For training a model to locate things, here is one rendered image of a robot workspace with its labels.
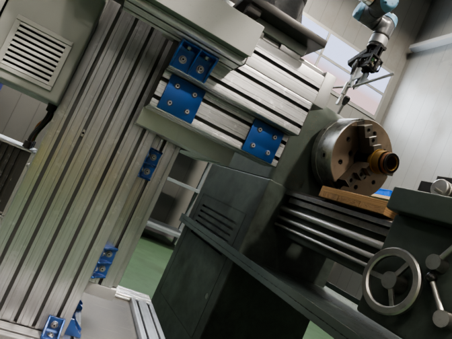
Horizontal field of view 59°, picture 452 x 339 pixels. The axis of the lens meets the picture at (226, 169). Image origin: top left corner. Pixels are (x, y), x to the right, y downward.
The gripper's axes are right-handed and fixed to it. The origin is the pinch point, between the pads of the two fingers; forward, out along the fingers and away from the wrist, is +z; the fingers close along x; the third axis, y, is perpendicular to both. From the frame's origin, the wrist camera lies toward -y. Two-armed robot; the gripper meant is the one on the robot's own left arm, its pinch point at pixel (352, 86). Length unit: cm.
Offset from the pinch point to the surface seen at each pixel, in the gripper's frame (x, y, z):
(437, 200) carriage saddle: -25, 79, 51
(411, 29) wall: 269, -291, -287
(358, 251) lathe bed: -9, 51, 66
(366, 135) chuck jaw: -1.8, 23.9, 24.4
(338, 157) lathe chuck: -5.8, 19.8, 36.3
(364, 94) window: 248, -293, -165
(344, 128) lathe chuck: -9.3, 19.6, 26.1
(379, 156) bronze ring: 0.9, 31.5, 31.1
